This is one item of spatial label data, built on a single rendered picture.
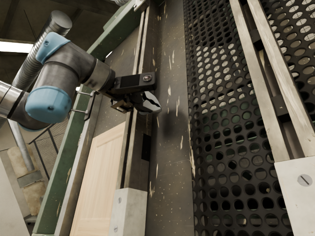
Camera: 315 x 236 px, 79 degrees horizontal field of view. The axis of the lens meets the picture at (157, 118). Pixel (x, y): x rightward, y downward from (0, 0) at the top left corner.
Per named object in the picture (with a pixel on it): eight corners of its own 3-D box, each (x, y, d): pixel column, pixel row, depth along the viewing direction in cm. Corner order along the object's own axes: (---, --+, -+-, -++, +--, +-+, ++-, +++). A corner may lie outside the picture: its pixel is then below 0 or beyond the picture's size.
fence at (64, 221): (63, 235, 78) (53, 235, 76) (105, 69, 127) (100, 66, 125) (68, 236, 75) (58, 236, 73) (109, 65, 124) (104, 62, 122)
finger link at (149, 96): (152, 107, 67) (131, 95, 62) (164, 101, 63) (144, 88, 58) (151, 114, 66) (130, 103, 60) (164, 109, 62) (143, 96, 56)
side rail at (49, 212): (55, 233, 97) (31, 232, 91) (98, 75, 154) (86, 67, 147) (59, 234, 94) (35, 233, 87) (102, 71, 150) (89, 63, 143)
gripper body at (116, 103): (129, 95, 63) (96, 77, 56) (146, 84, 58) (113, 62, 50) (125, 115, 59) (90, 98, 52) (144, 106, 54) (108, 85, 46)
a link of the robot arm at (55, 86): (54, 132, 44) (67, 94, 50) (72, 117, 37) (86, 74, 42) (14, 121, 40) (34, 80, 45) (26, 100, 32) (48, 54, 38)
